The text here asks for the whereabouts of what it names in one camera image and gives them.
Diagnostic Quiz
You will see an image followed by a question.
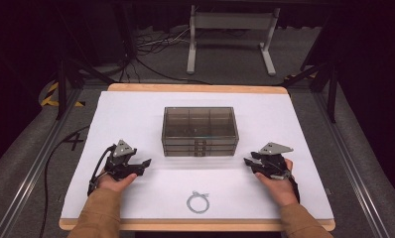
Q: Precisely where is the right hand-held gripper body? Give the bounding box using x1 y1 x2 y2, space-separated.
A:
256 142 295 181

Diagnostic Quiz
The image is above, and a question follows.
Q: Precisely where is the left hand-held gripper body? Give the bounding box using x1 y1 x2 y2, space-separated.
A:
104 139 144 181

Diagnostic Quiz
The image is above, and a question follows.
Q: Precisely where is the smoky clear drawer cabinet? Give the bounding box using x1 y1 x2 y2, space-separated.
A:
161 106 240 158

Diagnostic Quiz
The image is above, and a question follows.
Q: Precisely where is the person's left hand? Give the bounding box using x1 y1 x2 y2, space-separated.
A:
97 172 138 193

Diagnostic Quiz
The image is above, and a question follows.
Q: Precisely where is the person's right hand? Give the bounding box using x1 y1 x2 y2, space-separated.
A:
254 158 300 208

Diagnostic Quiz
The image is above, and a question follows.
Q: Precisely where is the white table mat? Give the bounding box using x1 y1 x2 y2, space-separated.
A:
60 90 334 221

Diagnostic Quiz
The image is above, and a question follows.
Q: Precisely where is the black metal stand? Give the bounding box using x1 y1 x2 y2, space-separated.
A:
282 9 339 124
54 3 118 121

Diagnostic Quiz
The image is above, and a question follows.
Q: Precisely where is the wooden table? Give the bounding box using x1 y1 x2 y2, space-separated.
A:
59 82 336 232

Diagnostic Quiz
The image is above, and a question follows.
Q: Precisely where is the yellow black floor tape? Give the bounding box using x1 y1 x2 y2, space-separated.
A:
40 81 86 108

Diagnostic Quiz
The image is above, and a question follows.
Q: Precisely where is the grey metal stand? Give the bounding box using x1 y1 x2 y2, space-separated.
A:
186 4 282 77

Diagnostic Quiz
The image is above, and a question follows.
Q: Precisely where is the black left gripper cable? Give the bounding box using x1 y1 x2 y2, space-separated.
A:
86 144 116 196

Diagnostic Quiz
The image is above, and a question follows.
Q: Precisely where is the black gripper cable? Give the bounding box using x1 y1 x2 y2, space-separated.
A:
86 144 116 196
286 174 301 204

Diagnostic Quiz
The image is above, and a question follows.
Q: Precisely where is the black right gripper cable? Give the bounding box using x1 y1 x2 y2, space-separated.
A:
286 174 301 204

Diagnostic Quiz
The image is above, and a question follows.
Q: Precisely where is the black floor cable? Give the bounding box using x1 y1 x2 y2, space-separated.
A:
39 124 91 238

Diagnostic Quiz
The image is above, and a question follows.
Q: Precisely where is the aluminium floor rail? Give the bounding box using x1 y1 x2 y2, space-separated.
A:
312 91 391 238
0 88 83 238

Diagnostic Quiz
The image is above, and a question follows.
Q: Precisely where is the bundle of floor cables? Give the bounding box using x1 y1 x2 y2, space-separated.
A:
132 27 192 57

